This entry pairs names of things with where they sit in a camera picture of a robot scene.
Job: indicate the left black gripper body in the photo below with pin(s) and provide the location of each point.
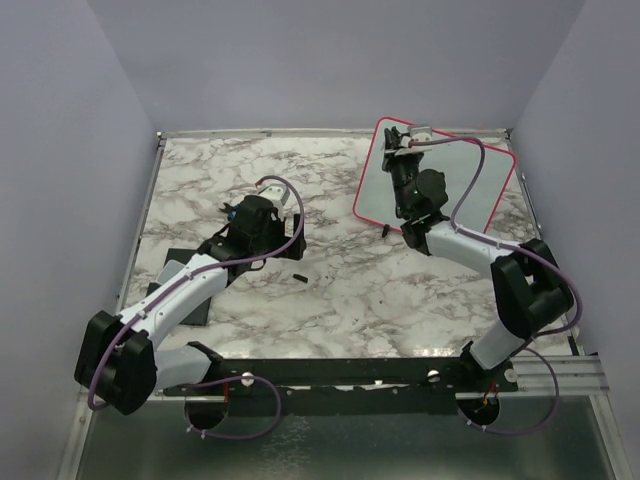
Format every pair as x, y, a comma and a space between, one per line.
275, 238

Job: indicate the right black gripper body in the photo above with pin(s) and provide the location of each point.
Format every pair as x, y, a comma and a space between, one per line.
404, 169

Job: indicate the red framed whiteboard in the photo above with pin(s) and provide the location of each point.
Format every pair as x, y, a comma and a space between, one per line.
458, 161

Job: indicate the black marker cap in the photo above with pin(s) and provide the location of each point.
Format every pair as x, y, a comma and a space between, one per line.
300, 278

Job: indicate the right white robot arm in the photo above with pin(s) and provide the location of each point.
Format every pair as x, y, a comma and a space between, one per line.
529, 289

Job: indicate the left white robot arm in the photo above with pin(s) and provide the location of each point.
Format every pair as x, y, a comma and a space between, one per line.
120, 360

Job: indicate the grey whiteboard eraser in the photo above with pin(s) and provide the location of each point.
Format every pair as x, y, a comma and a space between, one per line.
171, 269

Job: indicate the black foam pad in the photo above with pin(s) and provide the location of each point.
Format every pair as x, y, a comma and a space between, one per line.
199, 316

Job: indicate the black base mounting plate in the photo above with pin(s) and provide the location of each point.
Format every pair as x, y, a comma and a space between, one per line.
337, 387

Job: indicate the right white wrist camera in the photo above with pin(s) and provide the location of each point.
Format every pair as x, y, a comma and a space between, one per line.
419, 135

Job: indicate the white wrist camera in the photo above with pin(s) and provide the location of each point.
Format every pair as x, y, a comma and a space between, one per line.
419, 135
277, 194

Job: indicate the blue handled pliers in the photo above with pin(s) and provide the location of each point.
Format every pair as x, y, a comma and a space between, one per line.
230, 211

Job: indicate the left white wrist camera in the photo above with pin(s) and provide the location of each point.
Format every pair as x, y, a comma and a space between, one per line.
277, 194

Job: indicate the aluminium table frame rail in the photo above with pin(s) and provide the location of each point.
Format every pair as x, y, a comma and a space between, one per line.
138, 232

